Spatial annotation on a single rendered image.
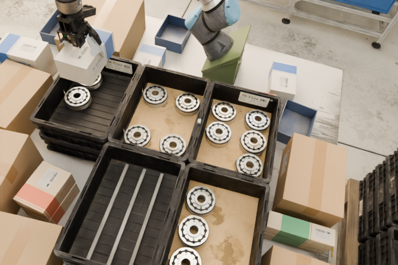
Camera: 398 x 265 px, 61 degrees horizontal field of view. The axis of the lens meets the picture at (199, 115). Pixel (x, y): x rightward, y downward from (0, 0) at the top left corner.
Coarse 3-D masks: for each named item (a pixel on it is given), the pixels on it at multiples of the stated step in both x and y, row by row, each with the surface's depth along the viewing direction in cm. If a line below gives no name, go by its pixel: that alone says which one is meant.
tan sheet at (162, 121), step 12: (168, 96) 148; (144, 108) 143; (156, 108) 144; (168, 108) 144; (132, 120) 139; (144, 120) 140; (156, 120) 140; (168, 120) 141; (180, 120) 141; (192, 120) 142; (156, 132) 137; (168, 132) 138; (180, 132) 138; (156, 144) 134
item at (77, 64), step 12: (108, 36) 123; (72, 48) 118; (84, 48) 118; (108, 48) 125; (60, 60) 114; (72, 60) 115; (84, 60) 115; (96, 60) 118; (60, 72) 119; (72, 72) 117; (84, 72) 115; (96, 72) 121; (84, 84) 121
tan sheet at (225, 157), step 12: (240, 108) 148; (240, 120) 144; (204, 132) 139; (240, 132) 141; (264, 132) 142; (204, 144) 136; (228, 144) 137; (204, 156) 133; (216, 156) 133; (228, 156) 134; (264, 156) 135; (228, 168) 131
